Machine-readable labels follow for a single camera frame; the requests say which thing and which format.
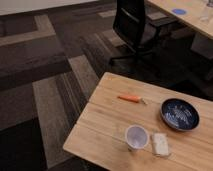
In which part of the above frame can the white eraser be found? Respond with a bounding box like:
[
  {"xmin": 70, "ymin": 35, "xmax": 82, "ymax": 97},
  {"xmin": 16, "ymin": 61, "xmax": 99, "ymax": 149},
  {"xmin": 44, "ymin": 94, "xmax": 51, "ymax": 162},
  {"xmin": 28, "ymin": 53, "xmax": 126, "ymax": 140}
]
[{"xmin": 152, "ymin": 133, "xmax": 170, "ymax": 156}]

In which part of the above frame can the orange carrot toy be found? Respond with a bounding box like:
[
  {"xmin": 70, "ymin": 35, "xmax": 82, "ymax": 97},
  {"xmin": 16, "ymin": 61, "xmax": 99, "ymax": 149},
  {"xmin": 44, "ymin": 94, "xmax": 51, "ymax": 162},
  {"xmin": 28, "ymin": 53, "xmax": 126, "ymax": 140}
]
[{"xmin": 118, "ymin": 95, "xmax": 146, "ymax": 105}]

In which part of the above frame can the clear plastic cup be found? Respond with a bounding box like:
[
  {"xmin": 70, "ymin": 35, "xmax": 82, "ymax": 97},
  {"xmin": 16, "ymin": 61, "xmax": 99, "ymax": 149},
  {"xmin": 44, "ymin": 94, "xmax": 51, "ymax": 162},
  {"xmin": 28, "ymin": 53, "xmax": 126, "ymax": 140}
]
[{"xmin": 125, "ymin": 125, "xmax": 149, "ymax": 151}]

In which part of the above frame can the black office chair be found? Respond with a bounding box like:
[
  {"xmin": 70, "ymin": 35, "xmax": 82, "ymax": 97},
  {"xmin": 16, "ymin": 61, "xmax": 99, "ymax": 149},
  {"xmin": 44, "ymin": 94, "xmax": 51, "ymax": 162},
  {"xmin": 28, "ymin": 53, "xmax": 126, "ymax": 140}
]
[{"xmin": 109, "ymin": 0, "xmax": 175, "ymax": 65}]

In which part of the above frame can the dark blue bowl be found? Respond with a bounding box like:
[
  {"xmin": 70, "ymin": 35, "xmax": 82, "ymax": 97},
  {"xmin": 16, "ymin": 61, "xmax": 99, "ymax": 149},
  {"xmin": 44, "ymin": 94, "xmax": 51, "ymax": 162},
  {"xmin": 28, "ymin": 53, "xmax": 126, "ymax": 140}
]
[{"xmin": 160, "ymin": 98, "xmax": 200, "ymax": 131}]

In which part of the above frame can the blue round coaster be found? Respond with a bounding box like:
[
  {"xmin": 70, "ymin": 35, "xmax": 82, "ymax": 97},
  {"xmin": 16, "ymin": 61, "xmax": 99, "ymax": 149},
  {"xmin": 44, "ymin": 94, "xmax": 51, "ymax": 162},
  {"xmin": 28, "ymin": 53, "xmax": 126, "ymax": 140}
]
[{"xmin": 172, "ymin": 8, "xmax": 187, "ymax": 15}]

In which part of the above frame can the wooden background desk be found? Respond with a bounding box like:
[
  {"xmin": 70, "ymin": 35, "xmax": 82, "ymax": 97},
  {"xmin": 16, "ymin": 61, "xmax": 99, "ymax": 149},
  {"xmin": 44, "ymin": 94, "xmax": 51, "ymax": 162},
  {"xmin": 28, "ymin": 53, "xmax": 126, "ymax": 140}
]
[{"xmin": 147, "ymin": 0, "xmax": 213, "ymax": 40}]

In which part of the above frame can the clear drinking glass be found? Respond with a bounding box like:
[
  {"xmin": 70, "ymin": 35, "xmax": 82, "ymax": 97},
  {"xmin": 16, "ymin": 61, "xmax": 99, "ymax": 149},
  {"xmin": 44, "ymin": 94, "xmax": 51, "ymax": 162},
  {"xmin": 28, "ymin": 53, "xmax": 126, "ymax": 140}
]
[{"xmin": 200, "ymin": 0, "xmax": 213, "ymax": 22}]

